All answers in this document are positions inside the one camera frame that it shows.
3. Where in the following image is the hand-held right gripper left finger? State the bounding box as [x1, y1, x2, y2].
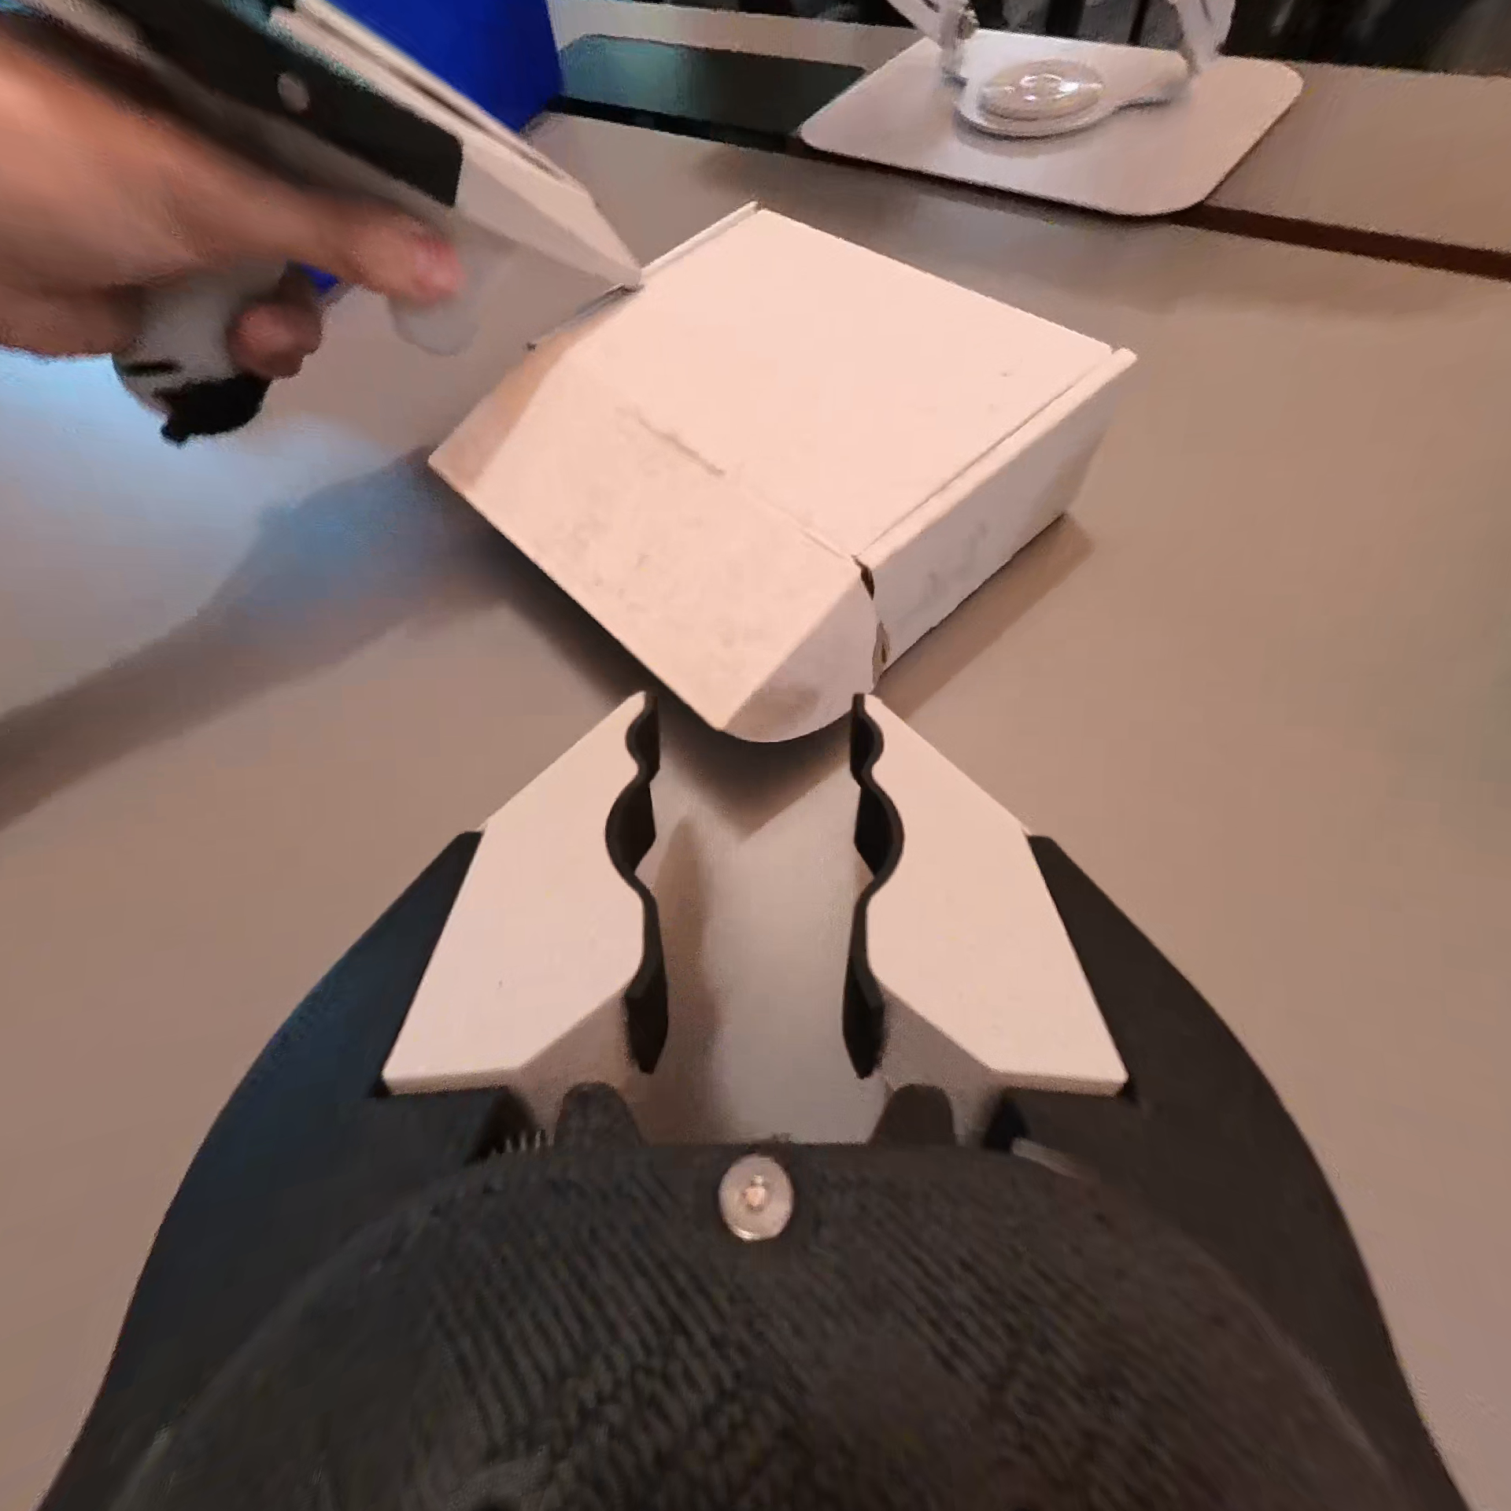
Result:
[381, 693, 671, 1118]

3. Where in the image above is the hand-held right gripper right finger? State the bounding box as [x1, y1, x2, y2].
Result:
[842, 693, 1128, 1118]

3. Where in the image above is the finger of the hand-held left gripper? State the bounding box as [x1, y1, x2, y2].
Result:
[283, 0, 583, 204]
[392, 143, 648, 357]

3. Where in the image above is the white cardboard mailer box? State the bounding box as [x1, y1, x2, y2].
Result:
[428, 202, 1139, 742]

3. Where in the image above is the grey desk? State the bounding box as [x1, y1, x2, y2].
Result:
[0, 111, 1511, 1511]
[554, 0, 1511, 256]

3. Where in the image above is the white stand base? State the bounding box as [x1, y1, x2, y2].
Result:
[801, 0, 1304, 217]

